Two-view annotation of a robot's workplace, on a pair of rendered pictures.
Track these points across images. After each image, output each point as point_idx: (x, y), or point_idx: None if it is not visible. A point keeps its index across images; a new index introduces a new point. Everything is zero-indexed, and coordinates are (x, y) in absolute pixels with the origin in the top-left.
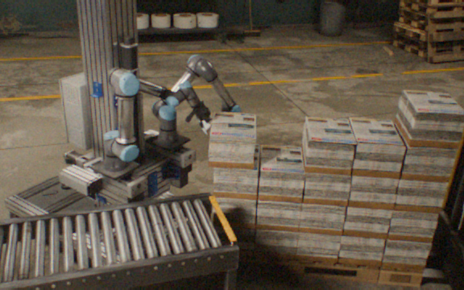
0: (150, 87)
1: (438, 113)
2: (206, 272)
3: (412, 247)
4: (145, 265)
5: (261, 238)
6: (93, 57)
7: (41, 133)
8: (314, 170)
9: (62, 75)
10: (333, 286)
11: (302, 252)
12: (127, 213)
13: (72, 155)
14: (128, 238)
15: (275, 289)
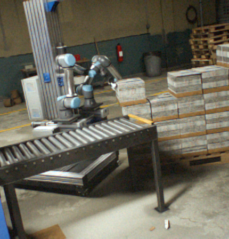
0: (78, 67)
1: None
2: (141, 142)
3: None
4: (107, 138)
5: (159, 147)
6: (41, 58)
7: None
8: (181, 95)
9: None
10: (209, 168)
11: (186, 151)
12: (84, 128)
13: (37, 122)
14: (79, 167)
15: (176, 176)
